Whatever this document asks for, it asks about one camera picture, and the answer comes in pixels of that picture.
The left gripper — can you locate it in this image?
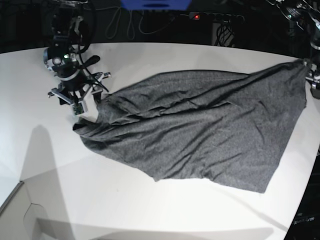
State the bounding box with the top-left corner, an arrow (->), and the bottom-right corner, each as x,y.
303,57 -> 320,98

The grey t-shirt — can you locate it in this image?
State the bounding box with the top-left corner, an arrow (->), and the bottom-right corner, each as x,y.
73,60 -> 309,193

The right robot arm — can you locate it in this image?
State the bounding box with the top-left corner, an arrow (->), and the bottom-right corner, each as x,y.
43,0 -> 111,116

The grey hanging cable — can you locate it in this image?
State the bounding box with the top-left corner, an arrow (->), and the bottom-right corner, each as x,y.
104,7 -> 176,40

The blue box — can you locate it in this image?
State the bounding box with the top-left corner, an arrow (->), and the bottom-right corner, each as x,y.
121,0 -> 191,11

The white chair at table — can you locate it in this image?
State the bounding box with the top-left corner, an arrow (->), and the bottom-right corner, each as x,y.
0,181 -> 75,240

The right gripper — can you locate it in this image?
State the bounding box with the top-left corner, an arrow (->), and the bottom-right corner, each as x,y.
47,71 -> 111,116

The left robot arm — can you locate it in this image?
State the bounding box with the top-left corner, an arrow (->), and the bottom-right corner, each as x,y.
268,0 -> 320,99

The black power strip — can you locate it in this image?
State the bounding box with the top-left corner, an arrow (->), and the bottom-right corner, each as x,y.
188,12 -> 245,23

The black cable bundle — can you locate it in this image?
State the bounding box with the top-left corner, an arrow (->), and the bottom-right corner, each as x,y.
212,22 -> 236,48

